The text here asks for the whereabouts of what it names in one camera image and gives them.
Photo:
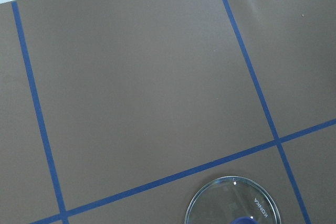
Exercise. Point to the glass pot lid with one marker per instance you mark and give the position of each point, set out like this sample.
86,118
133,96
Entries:
232,199

